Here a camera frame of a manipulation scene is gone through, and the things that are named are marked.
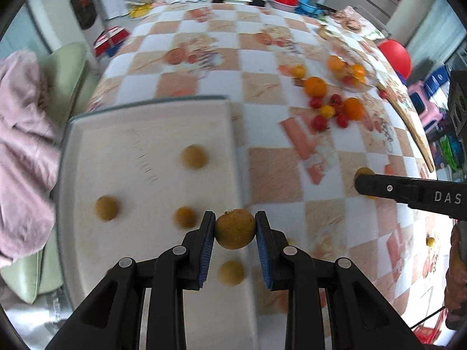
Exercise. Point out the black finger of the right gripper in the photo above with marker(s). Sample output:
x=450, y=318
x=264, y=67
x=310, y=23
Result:
x=442, y=197

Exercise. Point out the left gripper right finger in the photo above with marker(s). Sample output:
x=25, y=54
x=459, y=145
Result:
x=360, y=317

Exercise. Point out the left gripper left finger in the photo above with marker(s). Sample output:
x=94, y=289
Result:
x=110, y=317

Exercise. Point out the green-brown round fruit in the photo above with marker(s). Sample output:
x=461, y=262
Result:
x=106, y=208

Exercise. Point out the large brown fruit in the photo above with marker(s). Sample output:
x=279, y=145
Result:
x=235, y=229

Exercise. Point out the grey knitted throw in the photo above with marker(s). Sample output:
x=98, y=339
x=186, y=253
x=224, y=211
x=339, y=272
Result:
x=37, y=323

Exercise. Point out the pink plastic stool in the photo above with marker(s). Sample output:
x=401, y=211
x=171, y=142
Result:
x=428, y=112

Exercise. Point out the wooden back scratcher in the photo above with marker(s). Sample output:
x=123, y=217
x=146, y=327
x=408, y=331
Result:
x=398, y=98

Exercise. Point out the orange tangerine right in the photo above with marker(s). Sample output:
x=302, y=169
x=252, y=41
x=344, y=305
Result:
x=353, y=108

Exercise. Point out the white shallow tray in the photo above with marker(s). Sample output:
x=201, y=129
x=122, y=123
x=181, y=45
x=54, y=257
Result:
x=153, y=157

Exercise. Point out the red balloon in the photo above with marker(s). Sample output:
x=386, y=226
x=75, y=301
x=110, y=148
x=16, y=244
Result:
x=397, y=56

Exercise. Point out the glass fruit bowl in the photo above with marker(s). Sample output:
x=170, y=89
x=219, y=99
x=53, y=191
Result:
x=351, y=70

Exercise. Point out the orange tangerine near bowl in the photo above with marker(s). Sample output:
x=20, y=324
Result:
x=315, y=87

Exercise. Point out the checkered fruit tablecloth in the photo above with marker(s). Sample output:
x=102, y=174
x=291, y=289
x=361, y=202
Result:
x=297, y=155

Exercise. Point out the small yellow tomato far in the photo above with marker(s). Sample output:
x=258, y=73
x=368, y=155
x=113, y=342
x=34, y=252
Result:
x=298, y=71

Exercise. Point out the pink blanket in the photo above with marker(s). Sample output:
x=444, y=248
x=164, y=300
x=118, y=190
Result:
x=29, y=159

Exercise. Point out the red and blue dustpan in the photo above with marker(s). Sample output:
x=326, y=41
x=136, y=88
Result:
x=109, y=41

